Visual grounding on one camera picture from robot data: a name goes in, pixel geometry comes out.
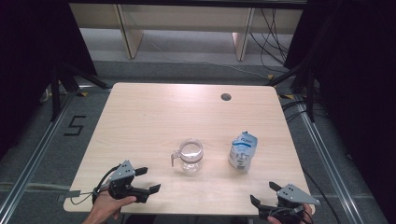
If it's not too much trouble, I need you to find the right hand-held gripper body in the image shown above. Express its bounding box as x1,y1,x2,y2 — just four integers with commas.
258,183,321,224

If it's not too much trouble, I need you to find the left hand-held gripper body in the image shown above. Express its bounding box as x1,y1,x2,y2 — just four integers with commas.
106,160,151,203

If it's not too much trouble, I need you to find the white and blue bag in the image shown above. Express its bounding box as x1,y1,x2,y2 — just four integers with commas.
228,131,259,175

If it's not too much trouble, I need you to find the clear glass measuring jug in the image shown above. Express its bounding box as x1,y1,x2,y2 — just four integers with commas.
170,138,205,175

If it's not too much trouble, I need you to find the person's right hand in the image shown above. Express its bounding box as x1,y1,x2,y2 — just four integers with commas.
266,203,314,224

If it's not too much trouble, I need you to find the person's left hand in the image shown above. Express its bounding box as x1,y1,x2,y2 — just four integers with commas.
92,189,137,224

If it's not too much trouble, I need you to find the black metal stand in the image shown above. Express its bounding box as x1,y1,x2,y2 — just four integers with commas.
265,8,330,123
50,60,112,122

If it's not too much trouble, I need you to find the black curtain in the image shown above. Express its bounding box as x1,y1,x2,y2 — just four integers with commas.
0,0,98,161
284,0,396,224

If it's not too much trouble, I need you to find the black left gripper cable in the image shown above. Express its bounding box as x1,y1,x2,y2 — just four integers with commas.
92,165,121,205

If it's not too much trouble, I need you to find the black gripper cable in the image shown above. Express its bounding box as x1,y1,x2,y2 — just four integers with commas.
92,165,121,205
297,207,314,224

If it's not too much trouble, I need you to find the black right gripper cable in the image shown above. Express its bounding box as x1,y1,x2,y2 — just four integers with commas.
297,207,314,224

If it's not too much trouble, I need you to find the black floor cable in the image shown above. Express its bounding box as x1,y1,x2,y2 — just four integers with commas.
281,100,344,224

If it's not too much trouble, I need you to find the thin grey cable loop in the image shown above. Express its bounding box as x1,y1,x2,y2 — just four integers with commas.
69,189,95,206

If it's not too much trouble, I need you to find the aluminium floor rail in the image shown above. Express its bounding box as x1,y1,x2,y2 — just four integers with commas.
0,92,77,217
293,94,366,224

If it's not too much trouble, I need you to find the bundle of black cables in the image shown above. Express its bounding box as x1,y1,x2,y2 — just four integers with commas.
248,7,291,75

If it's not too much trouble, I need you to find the light wooden desk frame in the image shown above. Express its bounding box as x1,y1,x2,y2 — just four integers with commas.
68,3,304,62

